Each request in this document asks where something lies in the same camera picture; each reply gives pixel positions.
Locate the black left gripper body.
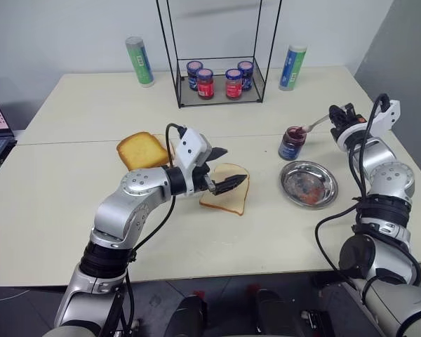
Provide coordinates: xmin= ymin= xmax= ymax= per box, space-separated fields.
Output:
xmin=192 ymin=155 xmax=214 ymax=194

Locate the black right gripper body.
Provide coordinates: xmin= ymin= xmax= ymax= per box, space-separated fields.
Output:
xmin=330 ymin=107 xmax=368 ymax=140

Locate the white plastic spoon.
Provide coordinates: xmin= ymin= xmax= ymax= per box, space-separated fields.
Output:
xmin=300 ymin=114 xmax=334 ymax=134

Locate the white bread slice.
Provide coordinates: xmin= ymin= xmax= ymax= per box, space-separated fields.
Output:
xmin=152 ymin=133 xmax=177 ymax=166
xmin=199 ymin=162 xmax=251 ymax=216

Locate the open glass jam jar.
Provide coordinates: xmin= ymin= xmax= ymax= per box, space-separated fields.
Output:
xmin=277 ymin=126 xmax=308 ymax=162

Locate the golden toasted bread slice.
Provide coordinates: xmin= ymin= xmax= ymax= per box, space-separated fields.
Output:
xmin=116 ymin=131 xmax=171 ymax=172

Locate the red label jam jar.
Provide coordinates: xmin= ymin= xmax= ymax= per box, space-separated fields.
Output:
xmin=225 ymin=68 xmax=243 ymax=101
xmin=196 ymin=67 xmax=215 ymax=101

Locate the blue label jam jar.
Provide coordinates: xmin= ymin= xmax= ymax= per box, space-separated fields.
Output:
xmin=186 ymin=60 xmax=203 ymax=93
xmin=236 ymin=60 xmax=255 ymax=93

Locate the blue green cylindrical can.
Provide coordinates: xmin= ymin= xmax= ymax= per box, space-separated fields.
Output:
xmin=279 ymin=44 xmax=308 ymax=93

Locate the round metal plate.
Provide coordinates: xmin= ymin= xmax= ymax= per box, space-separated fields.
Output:
xmin=279 ymin=160 xmax=339 ymax=211

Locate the dark rounded shape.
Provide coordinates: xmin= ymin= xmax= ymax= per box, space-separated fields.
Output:
xmin=255 ymin=289 xmax=296 ymax=337
xmin=167 ymin=293 xmax=208 ymax=337

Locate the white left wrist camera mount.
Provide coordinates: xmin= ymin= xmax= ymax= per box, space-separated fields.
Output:
xmin=173 ymin=128 xmax=214 ymax=197

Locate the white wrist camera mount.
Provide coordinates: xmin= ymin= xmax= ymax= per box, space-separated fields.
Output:
xmin=173 ymin=128 xmax=214 ymax=197
xmin=335 ymin=99 xmax=401 ymax=152

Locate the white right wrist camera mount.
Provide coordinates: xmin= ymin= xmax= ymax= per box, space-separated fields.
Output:
xmin=335 ymin=99 xmax=401 ymax=152

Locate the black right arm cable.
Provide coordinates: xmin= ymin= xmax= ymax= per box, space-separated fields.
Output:
xmin=314 ymin=93 xmax=421 ymax=286

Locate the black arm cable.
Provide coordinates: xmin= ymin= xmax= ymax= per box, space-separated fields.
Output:
xmin=105 ymin=122 xmax=187 ymax=337
xmin=314 ymin=93 xmax=421 ymax=286

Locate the black wire rack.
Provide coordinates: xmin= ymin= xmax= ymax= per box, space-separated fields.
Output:
xmin=155 ymin=0 xmax=283 ymax=110

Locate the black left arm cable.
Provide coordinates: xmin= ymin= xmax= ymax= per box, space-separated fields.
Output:
xmin=105 ymin=122 xmax=187 ymax=337

